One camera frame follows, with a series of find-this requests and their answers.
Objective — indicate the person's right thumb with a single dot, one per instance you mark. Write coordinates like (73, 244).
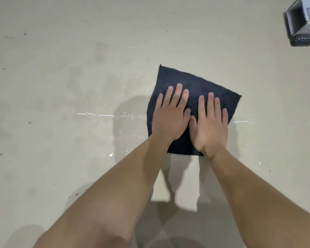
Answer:
(193, 126)

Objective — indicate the grey plastic box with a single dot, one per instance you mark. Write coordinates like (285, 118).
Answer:
(302, 21)

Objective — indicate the person's left middle finger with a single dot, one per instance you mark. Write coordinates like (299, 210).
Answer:
(176, 96)

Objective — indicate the person's right middle finger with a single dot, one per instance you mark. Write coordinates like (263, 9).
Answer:
(210, 104)

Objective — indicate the person's left forearm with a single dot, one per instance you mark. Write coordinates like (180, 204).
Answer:
(103, 198)

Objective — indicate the person's right little finger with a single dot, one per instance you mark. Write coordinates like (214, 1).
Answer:
(224, 116)

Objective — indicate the person's left thumb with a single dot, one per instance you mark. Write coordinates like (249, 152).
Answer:
(187, 118)

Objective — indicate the person's left hand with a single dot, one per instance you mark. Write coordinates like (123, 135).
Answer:
(170, 121)

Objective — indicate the dark blue cloth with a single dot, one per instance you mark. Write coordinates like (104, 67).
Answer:
(193, 82)

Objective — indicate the person's right forearm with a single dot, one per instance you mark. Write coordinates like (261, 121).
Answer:
(258, 201)

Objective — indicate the person's right hand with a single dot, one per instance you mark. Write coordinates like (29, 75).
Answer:
(209, 131)

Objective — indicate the person's left little finger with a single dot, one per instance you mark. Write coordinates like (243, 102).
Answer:
(158, 102)

